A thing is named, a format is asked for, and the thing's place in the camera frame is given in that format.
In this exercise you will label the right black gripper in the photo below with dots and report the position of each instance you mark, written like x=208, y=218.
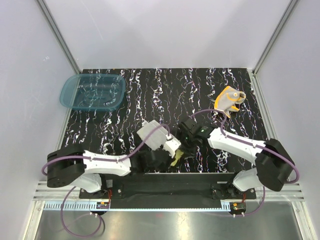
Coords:
x=189, y=152

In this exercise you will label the grey yellow frog towel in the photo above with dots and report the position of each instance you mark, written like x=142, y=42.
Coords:
x=154, y=136

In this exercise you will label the blue transparent plastic container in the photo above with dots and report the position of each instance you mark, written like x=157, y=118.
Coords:
x=93, y=92

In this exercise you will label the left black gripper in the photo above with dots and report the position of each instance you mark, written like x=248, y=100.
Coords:
x=165, y=167

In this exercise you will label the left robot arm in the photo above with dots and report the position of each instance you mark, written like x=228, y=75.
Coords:
x=77, y=167

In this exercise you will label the right orange connector box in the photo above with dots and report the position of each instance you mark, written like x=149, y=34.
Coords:
x=239, y=207

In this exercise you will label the aluminium frame rail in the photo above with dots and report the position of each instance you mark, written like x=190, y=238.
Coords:
x=72, y=200

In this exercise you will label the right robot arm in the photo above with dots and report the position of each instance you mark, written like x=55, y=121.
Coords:
x=273, y=165

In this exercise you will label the orange connector box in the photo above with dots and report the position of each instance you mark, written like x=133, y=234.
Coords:
x=239, y=207
x=102, y=205

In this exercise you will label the grey orange crumpled towel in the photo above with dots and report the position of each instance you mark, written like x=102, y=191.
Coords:
x=227, y=100

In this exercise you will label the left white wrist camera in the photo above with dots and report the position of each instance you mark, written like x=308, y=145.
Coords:
x=171, y=145

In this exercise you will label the left orange connector box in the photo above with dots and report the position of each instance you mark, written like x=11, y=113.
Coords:
x=102, y=205

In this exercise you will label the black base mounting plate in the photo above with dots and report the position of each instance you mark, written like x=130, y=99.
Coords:
x=169, y=183

